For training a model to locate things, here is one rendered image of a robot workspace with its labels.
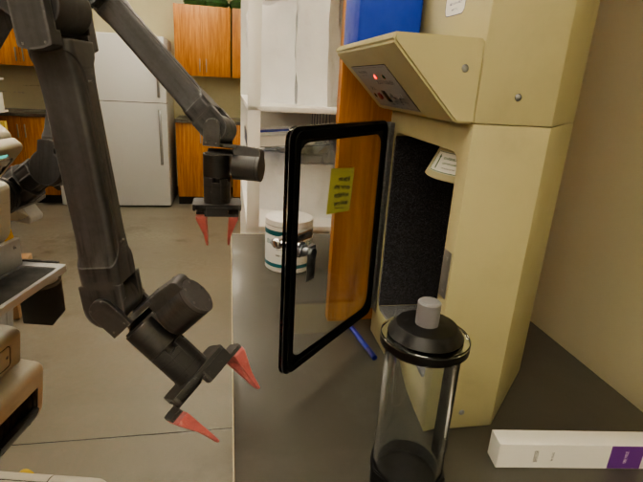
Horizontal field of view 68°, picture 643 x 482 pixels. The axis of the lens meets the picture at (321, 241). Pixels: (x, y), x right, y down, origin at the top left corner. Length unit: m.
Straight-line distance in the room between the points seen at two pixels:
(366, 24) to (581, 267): 0.68
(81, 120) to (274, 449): 0.52
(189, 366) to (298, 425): 0.19
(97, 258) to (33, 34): 0.27
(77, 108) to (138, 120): 4.89
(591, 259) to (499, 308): 0.42
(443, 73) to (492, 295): 0.32
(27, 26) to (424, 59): 0.45
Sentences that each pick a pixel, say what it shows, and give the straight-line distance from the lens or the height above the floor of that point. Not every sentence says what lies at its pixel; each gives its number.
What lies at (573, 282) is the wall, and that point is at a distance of 1.17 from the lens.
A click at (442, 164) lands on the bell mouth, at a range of 0.77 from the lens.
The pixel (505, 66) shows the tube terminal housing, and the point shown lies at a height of 1.48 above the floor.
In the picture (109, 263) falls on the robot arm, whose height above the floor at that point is 1.20.
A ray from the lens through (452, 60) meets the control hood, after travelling 0.62.
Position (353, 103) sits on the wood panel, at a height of 1.41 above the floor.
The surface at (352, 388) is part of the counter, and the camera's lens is 0.88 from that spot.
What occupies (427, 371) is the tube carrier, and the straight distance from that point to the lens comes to 0.58.
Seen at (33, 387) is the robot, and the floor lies 0.76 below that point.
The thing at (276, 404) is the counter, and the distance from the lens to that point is 0.83.
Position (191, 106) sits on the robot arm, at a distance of 1.03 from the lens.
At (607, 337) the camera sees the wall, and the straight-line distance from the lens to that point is 1.11.
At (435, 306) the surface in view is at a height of 1.21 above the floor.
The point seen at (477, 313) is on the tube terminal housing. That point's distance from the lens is 0.73.
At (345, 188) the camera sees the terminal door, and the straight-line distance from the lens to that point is 0.81.
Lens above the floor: 1.45
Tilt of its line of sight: 19 degrees down
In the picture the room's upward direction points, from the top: 3 degrees clockwise
